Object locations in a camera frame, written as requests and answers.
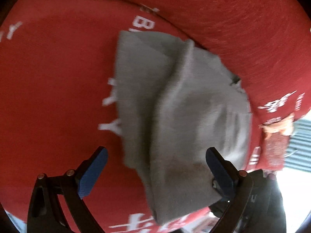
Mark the grey fleece small garment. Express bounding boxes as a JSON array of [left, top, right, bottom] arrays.
[[115, 32, 252, 225]]

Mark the red printed bed sheet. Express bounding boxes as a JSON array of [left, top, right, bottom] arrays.
[[1, 0, 294, 232]]

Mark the red printed pillow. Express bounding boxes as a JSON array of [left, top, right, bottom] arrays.
[[125, 0, 310, 122]]

